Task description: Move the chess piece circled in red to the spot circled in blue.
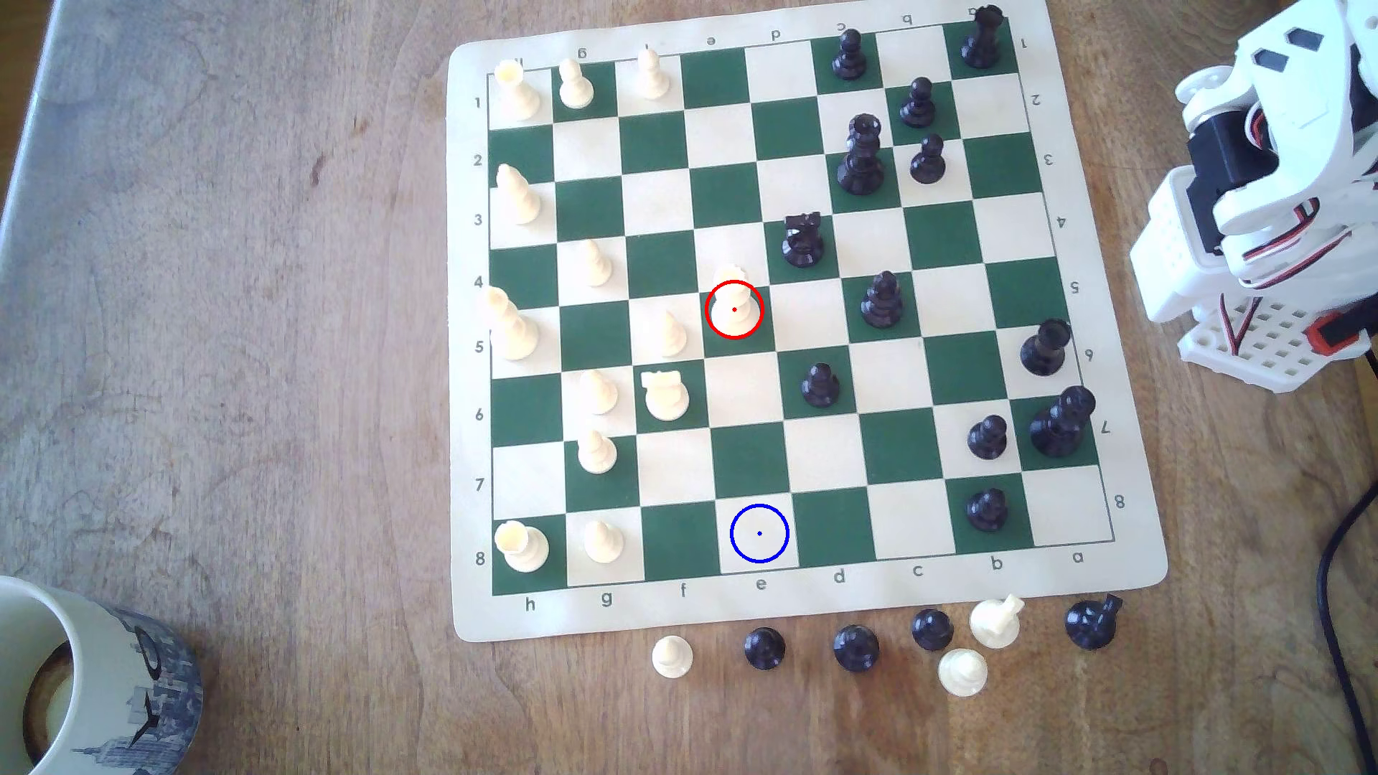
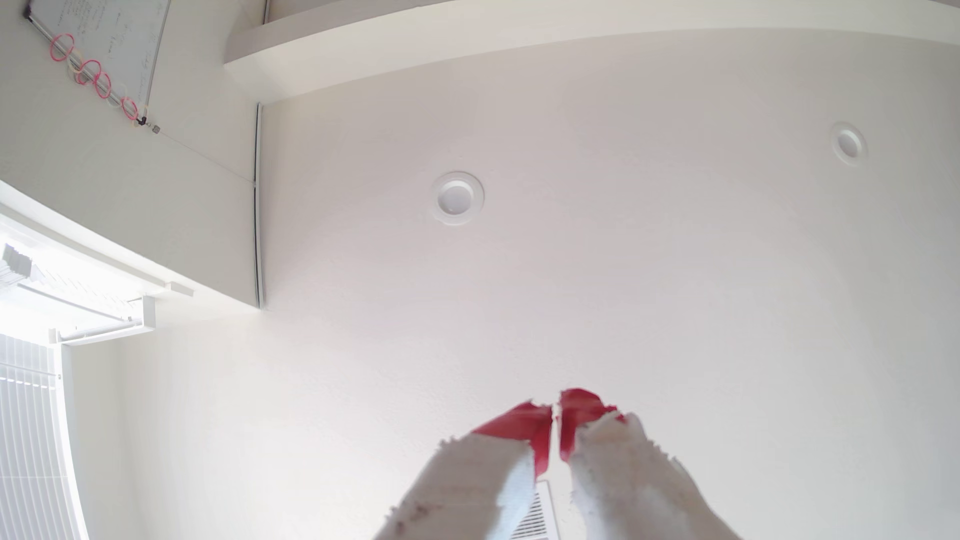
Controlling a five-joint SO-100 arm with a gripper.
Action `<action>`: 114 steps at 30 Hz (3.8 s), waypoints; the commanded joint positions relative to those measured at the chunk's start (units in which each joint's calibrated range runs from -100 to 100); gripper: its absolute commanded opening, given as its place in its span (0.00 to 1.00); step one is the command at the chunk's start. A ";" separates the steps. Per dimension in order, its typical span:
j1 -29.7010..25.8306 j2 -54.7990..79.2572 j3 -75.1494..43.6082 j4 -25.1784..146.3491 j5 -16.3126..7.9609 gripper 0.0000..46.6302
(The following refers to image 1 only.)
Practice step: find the white chess bishop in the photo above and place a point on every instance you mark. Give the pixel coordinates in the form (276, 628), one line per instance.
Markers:
(734, 328)
(520, 202)

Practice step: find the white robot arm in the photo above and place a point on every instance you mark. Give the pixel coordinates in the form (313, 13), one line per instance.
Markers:
(1168, 258)

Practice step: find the black chess king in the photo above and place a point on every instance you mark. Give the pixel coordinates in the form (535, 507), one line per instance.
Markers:
(981, 49)

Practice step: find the black chess bishop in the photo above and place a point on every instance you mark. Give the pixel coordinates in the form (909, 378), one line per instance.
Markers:
(1042, 353)
(882, 307)

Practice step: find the black chess pawn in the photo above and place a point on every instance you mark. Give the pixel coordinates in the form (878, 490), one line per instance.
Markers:
(987, 511)
(849, 62)
(918, 108)
(856, 649)
(928, 164)
(932, 630)
(820, 388)
(987, 439)
(764, 649)

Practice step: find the black chess queen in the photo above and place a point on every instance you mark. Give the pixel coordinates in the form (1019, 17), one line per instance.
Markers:
(860, 167)

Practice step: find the black chess knight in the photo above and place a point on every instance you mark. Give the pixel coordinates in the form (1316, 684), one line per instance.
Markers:
(803, 248)
(1092, 624)

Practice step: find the white chess knight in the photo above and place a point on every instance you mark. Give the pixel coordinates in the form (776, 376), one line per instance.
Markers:
(995, 624)

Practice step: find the green white chess board mat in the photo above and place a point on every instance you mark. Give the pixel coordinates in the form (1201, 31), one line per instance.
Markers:
(754, 458)

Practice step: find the white chess pawn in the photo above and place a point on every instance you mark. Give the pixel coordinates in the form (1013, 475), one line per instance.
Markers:
(594, 269)
(651, 84)
(962, 674)
(671, 339)
(604, 545)
(602, 396)
(672, 657)
(596, 456)
(576, 92)

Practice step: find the white chess rook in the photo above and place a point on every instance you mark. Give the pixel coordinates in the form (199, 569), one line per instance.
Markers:
(525, 549)
(519, 97)

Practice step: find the orange table clamp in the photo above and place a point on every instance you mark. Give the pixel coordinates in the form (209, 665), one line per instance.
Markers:
(1333, 332)

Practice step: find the white rook f6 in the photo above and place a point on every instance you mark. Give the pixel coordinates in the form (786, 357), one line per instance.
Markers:
(666, 400)

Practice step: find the white mug with skyline print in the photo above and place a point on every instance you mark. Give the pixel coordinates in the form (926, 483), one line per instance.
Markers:
(108, 689)

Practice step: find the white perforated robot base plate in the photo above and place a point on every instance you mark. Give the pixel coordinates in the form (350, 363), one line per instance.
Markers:
(1270, 350)

